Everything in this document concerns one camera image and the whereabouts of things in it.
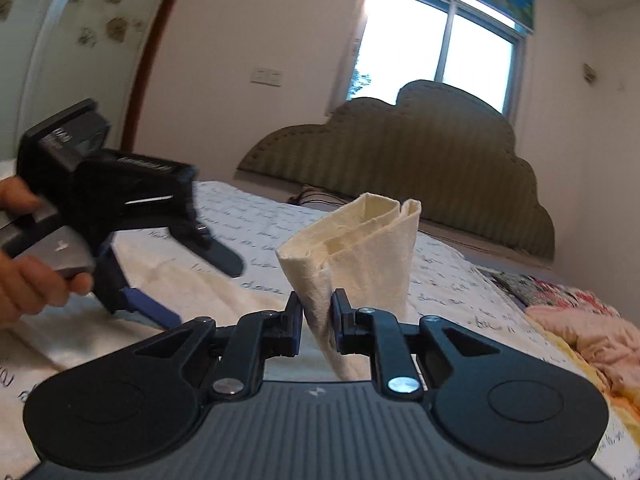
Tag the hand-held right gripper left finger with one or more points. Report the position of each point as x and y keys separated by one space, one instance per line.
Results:
x=296 y=320

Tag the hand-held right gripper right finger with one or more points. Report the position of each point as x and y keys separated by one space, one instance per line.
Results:
x=336 y=322

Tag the brown wooden door frame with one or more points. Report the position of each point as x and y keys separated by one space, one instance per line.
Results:
x=150 y=50

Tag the person's left hand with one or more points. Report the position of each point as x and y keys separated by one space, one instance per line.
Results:
x=30 y=285

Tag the window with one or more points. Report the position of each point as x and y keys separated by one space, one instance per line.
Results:
x=440 y=50

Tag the white wall socket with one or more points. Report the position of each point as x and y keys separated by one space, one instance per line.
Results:
x=275 y=77
x=259 y=76

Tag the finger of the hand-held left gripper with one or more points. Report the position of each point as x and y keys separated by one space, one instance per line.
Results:
x=147 y=302
x=220 y=257

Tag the olive cloud-shaped headboard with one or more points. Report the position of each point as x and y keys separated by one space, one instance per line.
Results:
x=425 y=160

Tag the cream textured pants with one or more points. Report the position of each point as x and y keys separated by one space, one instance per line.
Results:
x=370 y=260

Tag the white script-printed blanket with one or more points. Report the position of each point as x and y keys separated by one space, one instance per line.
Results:
x=450 y=280

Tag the pink crumpled cloth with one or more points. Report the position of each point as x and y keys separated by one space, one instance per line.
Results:
x=595 y=335

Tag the floral patterned blanket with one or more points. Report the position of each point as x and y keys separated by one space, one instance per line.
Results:
x=540 y=285

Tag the white flower-print wardrobe door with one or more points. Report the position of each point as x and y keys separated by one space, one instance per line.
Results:
x=75 y=60

